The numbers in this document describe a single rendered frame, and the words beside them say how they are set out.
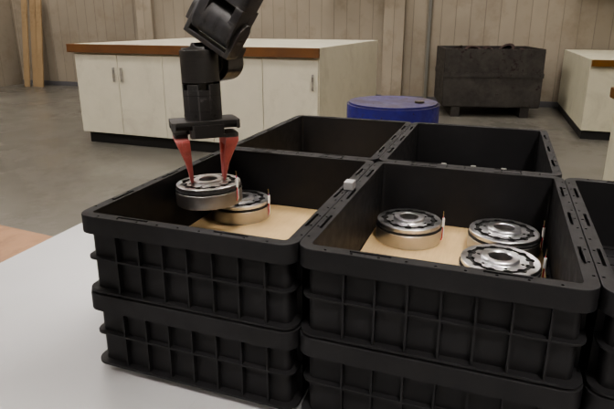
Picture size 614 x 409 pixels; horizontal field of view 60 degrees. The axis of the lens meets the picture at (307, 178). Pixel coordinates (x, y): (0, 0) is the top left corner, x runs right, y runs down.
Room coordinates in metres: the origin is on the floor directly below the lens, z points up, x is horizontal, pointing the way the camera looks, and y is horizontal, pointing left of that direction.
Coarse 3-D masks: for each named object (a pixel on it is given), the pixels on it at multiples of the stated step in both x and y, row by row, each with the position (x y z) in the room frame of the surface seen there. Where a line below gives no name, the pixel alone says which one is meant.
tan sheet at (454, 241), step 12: (444, 228) 0.83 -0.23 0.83; (456, 228) 0.83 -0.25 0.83; (468, 228) 0.83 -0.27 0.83; (372, 240) 0.78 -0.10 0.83; (444, 240) 0.78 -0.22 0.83; (456, 240) 0.78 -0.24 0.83; (372, 252) 0.74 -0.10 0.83; (384, 252) 0.74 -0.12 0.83; (396, 252) 0.74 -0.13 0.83; (408, 252) 0.74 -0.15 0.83; (420, 252) 0.74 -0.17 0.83; (432, 252) 0.74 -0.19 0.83; (444, 252) 0.74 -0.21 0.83; (456, 252) 0.74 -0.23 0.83; (540, 252) 0.74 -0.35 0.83; (456, 264) 0.70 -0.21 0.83
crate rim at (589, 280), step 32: (352, 192) 0.73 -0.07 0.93; (320, 224) 0.60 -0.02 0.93; (576, 224) 0.60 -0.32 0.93; (320, 256) 0.52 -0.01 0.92; (352, 256) 0.51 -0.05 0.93; (384, 256) 0.51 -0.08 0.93; (576, 256) 0.51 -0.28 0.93; (448, 288) 0.48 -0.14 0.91; (480, 288) 0.47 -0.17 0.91; (512, 288) 0.46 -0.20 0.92; (544, 288) 0.45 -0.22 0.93; (576, 288) 0.44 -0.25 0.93
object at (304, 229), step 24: (360, 168) 0.85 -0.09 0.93; (336, 192) 0.72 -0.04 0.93; (96, 216) 0.62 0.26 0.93; (120, 216) 0.62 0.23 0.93; (312, 216) 0.62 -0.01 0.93; (144, 240) 0.60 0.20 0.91; (168, 240) 0.59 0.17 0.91; (192, 240) 0.58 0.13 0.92; (216, 240) 0.56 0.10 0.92; (240, 240) 0.55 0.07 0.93; (264, 240) 0.55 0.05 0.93; (288, 240) 0.55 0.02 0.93; (288, 264) 0.54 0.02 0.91
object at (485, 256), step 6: (486, 252) 0.66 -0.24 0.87; (492, 252) 0.66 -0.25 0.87; (498, 252) 0.66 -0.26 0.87; (504, 252) 0.66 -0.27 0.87; (510, 252) 0.66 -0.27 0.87; (486, 258) 0.64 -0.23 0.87; (492, 258) 0.64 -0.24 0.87; (510, 258) 0.65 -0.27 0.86; (516, 258) 0.64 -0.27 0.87; (492, 264) 0.63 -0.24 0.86; (498, 264) 0.62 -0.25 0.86; (504, 264) 0.62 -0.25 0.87; (510, 264) 0.62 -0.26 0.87; (516, 264) 0.63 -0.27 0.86
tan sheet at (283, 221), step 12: (276, 204) 0.95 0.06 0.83; (204, 216) 0.89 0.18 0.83; (276, 216) 0.89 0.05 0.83; (288, 216) 0.89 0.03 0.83; (300, 216) 0.89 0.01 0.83; (216, 228) 0.83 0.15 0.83; (228, 228) 0.83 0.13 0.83; (240, 228) 0.83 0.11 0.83; (252, 228) 0.83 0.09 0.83; (264, 228) 0.83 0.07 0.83; (276, 228) 0.83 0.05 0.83; (288, 228) 0.83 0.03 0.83
